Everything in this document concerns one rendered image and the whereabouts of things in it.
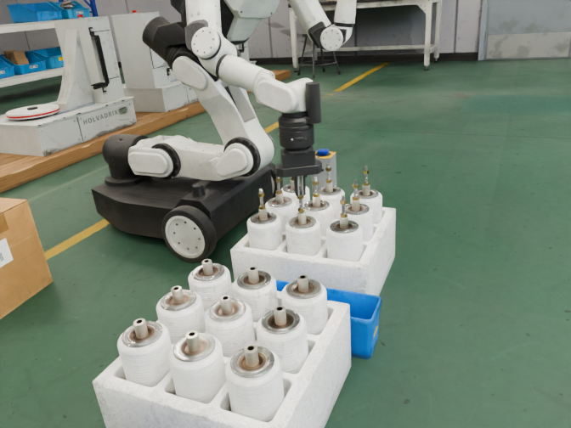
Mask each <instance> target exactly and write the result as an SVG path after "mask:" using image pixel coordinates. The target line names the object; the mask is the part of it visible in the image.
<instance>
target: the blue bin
mask: <svg viewBox="0 0 571 428"><path fill-rule="evenodd" d="M289 283H290V282H288V281H282V280H276V288H277V291H282V290H283V289H284V287H285V286H286V285H287V284H289ZM326 294H327V301H338V302H342V303H347V304H349V305H350V334H351V357H355V358H363V359H370V358H371V356H372V354H373V352H374V349H375V346H376V343H377V340H378V330H379V313H380V307H381V304H382V299H381V297H380V296H374V295H369V294H363V293H358V292H352V291H346V290H337V289H331V288H326Z"/></svg>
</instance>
